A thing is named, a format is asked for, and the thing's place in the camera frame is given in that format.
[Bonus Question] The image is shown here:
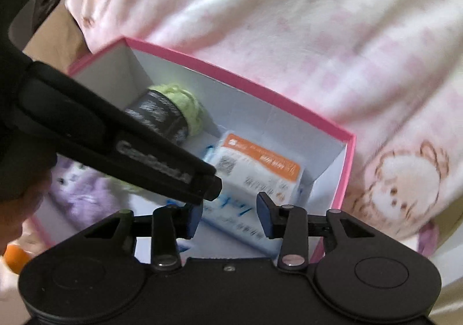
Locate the green yarn ball black label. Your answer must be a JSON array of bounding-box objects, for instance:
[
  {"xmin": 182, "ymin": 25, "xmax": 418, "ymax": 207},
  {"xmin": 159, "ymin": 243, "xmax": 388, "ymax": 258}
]
[{"xmin": 124, "ymin": 83, "xmax": 204, "ymax": 145}]

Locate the pink cardboard box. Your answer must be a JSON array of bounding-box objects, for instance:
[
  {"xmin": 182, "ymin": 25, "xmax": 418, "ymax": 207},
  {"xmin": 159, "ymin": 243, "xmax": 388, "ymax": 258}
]
[{"xmin": 29, "ymin": 36, "xmax": 357, "ymax": 265}]

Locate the purple plush toy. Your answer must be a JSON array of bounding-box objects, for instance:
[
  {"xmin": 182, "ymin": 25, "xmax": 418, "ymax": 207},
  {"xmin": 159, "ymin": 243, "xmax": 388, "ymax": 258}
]
[{"xmin": 45, "ymin": 158, "xmax": 125, "ymax": 239}]

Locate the orange white tissue packet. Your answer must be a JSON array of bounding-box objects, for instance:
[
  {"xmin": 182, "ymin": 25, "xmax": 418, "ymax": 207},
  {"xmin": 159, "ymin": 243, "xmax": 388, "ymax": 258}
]
[{"xmin": 203, "ymin": 131, "xmax": 303, "ymax": 210}]

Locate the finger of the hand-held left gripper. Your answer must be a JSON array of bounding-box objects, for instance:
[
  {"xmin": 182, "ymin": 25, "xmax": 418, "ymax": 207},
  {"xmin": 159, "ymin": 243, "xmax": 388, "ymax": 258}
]
[{"xmin": 194, "ymin": 167, "xmax": 223, "ymax": 203}]

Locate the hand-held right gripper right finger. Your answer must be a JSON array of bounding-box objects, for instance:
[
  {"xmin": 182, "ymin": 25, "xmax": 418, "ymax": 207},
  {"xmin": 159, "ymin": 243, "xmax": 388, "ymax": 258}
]
[{"xmin": 256, "ymin": 192, "xmax": 377, "ymax": 270}]

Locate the blue white tissue packet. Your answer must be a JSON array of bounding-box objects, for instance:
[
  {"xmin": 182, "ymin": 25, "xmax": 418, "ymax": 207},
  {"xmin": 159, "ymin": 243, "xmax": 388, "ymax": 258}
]
[{"xmin": 174, "ymin": 142, "xmax": 290, "ymax": 258}]

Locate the brown pillow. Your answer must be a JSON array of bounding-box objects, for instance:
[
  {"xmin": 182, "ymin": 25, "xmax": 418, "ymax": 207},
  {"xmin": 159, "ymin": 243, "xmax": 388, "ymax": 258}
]
[{"xmin": 21, "ymin": 3, "xmax": 99, "ymax": 70}]

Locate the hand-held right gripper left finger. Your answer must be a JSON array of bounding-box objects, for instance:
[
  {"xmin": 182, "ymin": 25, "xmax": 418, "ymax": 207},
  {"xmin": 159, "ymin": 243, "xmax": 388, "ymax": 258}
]
[{"xmin": 85, "ymin": 203, "xmax": 203, "ymax": 271}]

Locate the orange fuzzy ball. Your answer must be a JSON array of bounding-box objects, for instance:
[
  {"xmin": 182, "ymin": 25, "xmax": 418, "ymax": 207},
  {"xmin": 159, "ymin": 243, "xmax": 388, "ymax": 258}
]
[{"xmin": 3, "ymin": 243, "xmax": 30, "ymax": 276}]

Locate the person's left hand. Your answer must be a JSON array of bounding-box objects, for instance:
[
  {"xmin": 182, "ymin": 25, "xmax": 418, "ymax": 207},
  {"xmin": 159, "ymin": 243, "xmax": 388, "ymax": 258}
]
[{"xmin": 0, "ymin": 169, "xmax": 52, "ymax": 258}]

